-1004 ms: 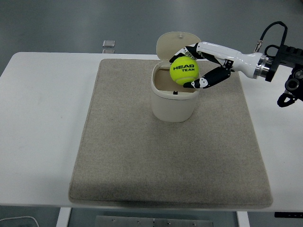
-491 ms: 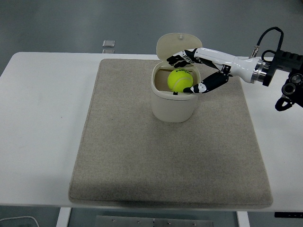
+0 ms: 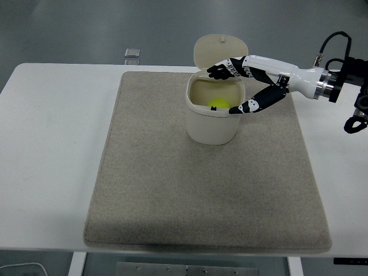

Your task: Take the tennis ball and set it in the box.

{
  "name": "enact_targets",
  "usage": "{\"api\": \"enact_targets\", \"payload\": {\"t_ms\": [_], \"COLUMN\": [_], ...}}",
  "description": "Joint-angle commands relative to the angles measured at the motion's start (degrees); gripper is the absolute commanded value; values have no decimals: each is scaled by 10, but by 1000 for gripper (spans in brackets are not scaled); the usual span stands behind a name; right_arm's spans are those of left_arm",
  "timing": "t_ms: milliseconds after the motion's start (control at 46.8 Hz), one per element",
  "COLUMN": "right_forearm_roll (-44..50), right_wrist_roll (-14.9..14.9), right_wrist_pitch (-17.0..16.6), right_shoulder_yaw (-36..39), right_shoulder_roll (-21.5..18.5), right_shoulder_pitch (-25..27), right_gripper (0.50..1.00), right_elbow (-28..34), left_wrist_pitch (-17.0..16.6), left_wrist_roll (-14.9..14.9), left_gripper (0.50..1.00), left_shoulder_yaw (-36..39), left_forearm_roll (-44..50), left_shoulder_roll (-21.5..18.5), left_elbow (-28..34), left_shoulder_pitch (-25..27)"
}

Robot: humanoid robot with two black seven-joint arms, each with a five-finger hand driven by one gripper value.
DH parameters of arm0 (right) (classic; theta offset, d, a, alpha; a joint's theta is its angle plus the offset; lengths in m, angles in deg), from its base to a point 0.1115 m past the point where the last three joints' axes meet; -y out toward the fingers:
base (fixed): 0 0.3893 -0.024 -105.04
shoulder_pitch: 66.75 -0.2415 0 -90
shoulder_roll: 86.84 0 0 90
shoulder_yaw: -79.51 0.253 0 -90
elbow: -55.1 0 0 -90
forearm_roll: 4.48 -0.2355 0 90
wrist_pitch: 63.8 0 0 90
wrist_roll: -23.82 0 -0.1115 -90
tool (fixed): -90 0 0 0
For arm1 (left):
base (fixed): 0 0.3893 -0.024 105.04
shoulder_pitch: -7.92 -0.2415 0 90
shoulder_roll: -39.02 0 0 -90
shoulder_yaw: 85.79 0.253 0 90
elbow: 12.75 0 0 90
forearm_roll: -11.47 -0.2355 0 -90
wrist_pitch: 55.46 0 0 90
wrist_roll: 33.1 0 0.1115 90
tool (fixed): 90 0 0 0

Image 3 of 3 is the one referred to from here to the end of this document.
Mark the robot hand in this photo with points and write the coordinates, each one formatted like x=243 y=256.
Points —
x=299 y=79

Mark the yellow tennis ball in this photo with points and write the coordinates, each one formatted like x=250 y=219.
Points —
x=220 y=103

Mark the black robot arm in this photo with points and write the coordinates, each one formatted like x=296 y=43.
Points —
x=335 y=86

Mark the cream bin with flip lid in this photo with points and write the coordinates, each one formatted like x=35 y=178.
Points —
x=212 y=129

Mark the beige fabric mat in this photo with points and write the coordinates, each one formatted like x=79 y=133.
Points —
x=172 y=187

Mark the silver floor plate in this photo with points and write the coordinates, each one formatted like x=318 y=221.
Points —
x=132 y=62
x=132 y=52

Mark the white table leg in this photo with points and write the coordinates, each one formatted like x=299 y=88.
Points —
x=293 y=267
x=77 y=264

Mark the black table control panel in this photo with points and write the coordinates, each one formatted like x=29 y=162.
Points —
x=350 y=261

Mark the grey metal plate with screws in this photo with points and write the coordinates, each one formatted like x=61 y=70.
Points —
x=178 y=270

